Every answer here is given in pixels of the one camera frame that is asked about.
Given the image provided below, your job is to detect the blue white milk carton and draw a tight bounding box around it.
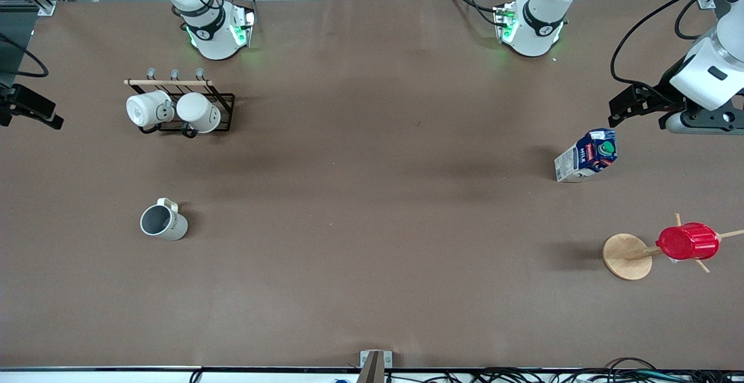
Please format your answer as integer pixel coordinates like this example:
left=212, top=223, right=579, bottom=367
left=554, top=128, right=618, bottom=184

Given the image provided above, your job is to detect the white mug grey inside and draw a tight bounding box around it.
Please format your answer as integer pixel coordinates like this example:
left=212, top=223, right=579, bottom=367
left=139, top=198, right=189, bottom=241

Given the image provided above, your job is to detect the red plastic cup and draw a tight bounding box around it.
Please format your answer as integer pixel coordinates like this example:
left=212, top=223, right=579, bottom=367
left=656, top=222, right=721, bottom=262

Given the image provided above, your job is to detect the white ceramic mug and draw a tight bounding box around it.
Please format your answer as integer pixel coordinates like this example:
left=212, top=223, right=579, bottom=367
left=126, top=90, right=175, bottom=130
left=176, top=92, right=222, bottom=134

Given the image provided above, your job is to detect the wooden mug tree stand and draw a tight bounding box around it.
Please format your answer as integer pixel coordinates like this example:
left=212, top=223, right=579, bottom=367
left=602, top=213, right=744, bottom=282

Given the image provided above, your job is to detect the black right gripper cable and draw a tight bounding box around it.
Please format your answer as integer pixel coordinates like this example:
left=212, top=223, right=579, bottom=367
left=0, top=33, right=49, bottom=79

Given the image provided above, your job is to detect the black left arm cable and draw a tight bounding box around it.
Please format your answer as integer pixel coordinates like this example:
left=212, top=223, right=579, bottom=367
left=610, top=0, right=724, bottom=106

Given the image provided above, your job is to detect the black wire mug rack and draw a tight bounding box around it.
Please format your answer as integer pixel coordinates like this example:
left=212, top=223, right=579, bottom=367
left=124, top=67, right=235, bottom=139

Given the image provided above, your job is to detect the black left base cable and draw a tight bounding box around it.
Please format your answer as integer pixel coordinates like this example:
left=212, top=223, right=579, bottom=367
left=445, top=0, right=507, bottom=28

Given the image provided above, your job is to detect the black looped cable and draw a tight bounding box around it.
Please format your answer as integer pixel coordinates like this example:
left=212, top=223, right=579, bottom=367
left=604, top=357, right=659, bottom=373

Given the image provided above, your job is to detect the black cable bundle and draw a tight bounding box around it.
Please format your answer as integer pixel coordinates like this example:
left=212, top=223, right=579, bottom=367
left=384, top=367, right=744, bottom=383

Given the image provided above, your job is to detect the metal table edge bracket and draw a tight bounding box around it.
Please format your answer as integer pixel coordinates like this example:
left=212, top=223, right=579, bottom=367
left=356, top=349, right=394, bottom=383

